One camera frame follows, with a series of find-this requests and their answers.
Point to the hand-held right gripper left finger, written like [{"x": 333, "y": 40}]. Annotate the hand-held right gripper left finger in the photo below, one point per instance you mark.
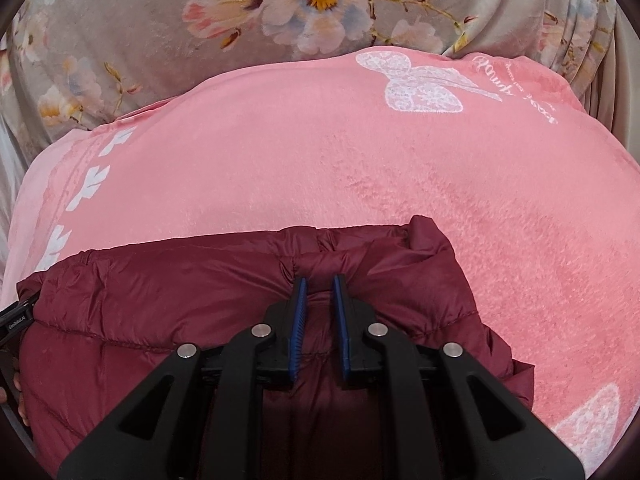
[{"x": 298, "y": 330}]

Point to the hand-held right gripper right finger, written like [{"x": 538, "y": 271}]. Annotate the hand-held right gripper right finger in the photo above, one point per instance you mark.
[{"x": 342, "y": 330}]

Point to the maroon puffer jacket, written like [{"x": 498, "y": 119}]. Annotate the maroon puffer jacket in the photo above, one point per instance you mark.
[{"x": 150, "y": 305}]

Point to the person's left hand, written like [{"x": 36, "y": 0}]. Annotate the person's left hand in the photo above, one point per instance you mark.
[{"x": 19, "y": 384}]

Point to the grey curtain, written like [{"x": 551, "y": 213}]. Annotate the grey curtain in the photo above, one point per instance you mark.
[{"x": 10, "y": 160}]

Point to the pink printed blanket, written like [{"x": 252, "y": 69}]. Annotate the pink printed blanket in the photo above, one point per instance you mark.
[{"x": 300, "y": 160}]

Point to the grey floral blanket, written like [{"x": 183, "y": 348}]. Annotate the grey floral blanket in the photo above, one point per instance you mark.
[{"x": 225, "y": 20}]

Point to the beige curtain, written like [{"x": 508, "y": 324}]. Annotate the beige curtain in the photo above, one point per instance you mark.
[{"x": 622, "y": 85}]

